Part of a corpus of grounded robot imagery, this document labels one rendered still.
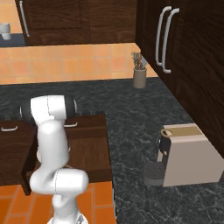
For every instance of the beige coffee machine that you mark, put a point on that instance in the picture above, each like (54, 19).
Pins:
(189, 157)

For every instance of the beige utensil pot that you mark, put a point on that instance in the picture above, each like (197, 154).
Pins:
(139, 78)

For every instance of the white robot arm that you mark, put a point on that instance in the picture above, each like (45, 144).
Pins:
(52, 151)

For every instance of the kitchen utensils bundle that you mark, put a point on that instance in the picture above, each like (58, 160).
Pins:
(138, 60)

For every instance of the dark wooden tall cupboard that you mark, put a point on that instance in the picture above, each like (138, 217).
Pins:
(198, 58)

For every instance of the white rounded appliance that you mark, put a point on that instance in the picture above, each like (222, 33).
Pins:
(5, 30)

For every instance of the dark wooden open drawer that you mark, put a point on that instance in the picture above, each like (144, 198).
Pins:
(90, 151)

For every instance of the dark wooden drawer front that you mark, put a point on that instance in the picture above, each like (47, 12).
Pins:
(14, 154)

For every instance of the dark wooden wall cupboard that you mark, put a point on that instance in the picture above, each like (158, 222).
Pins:
(87, 20)

